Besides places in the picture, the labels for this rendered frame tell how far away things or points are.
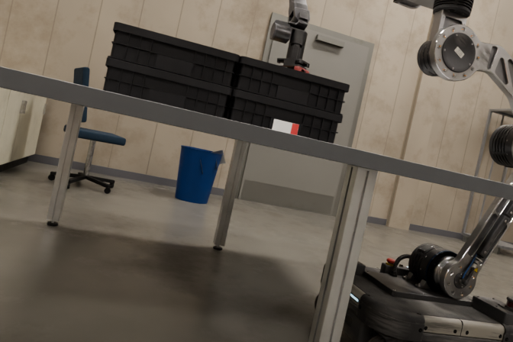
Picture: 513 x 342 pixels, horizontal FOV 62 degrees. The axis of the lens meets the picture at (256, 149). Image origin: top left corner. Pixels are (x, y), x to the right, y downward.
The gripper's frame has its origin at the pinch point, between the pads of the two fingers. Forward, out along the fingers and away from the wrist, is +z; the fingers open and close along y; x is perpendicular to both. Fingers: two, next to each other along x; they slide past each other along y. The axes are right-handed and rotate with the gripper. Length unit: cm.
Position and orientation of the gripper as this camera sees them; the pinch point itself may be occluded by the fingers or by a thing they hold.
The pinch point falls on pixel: (288, 86)
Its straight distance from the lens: 151.0
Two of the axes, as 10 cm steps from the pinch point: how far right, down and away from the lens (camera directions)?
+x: 6.1, 1.3, 7.8
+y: 7.6, 1.6, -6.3
